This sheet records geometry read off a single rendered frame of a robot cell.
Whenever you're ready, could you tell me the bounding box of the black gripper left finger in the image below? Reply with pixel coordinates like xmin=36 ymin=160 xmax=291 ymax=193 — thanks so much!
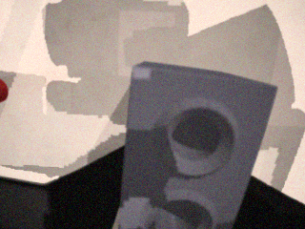
xmin=0 ymin=145 xmax=125 ymax=229

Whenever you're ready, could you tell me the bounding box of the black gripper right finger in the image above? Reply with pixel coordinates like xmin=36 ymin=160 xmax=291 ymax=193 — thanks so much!
xmin=233 ymin=176 xmax=305 ymax=229

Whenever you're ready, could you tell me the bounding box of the red peg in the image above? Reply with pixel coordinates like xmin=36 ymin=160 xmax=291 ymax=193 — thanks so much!
xmin=0 ymin=79 xmax=8 ymax=102

